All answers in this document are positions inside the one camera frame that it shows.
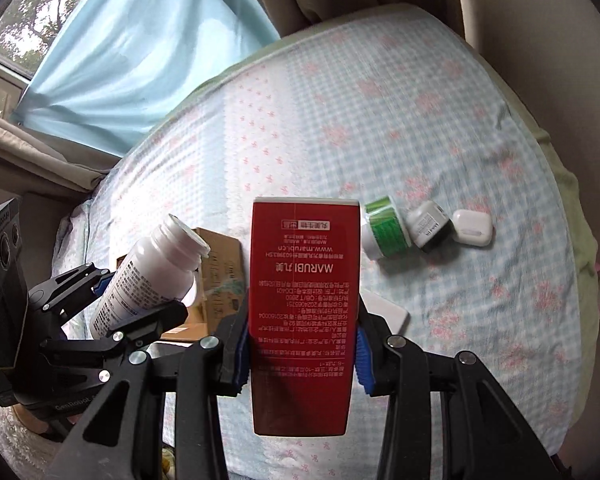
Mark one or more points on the green label cream jar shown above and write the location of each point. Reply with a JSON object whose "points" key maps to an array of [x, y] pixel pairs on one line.
{"points": [[383, 232]]}

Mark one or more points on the light blue curtain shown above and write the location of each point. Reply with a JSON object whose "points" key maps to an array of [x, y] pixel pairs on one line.
{"points": [[118, 67]]}

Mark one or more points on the red Marubi box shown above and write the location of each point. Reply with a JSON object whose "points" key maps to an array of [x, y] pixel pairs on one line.
{"points": [[304, 278]]}

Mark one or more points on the cardboard box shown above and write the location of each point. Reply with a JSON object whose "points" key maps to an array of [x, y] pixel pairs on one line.
{"points": [[220, 289]]}

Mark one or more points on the white Midea remote control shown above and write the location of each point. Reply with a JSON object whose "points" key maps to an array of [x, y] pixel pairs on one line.
{"points": [[397, 318]]}

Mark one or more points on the white earbuds case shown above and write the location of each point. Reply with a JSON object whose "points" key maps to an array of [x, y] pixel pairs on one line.
{"points": [[472, 228]]}

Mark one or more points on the window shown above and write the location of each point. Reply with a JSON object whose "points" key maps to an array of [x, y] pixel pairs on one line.
{"points": [[27, 30]]}

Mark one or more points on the white pill bottle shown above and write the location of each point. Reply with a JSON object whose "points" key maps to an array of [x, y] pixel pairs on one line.
{"points": [[161, 266]]}

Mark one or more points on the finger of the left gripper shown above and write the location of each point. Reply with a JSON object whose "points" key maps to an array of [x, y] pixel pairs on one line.
{"points": [[58, 300], [138, 333]]}

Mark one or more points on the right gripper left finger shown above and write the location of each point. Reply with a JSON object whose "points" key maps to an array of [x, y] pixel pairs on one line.
{"points": [[119, 436]]}

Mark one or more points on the small white black jar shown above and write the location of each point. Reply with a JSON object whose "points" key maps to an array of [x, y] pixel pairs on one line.
{"points": [[428, 225]]}

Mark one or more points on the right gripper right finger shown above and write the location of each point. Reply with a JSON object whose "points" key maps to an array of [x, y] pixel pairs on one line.
{"points": [[484, 435]]}

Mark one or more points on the checkered floral bed sheet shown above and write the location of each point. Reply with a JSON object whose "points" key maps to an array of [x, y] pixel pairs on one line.
{"points": [[387, 103]]}

